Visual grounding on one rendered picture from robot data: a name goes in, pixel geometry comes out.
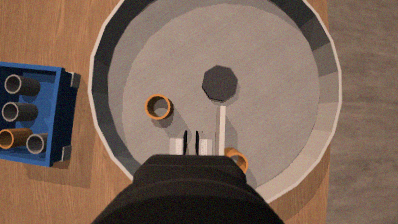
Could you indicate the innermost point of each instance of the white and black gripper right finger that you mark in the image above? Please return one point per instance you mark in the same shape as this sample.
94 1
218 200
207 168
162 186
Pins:
204 146

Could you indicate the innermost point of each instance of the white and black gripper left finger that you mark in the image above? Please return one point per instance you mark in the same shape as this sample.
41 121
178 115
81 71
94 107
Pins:
177 144

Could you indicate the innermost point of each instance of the blue crate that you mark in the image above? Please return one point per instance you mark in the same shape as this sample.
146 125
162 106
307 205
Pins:
59 109

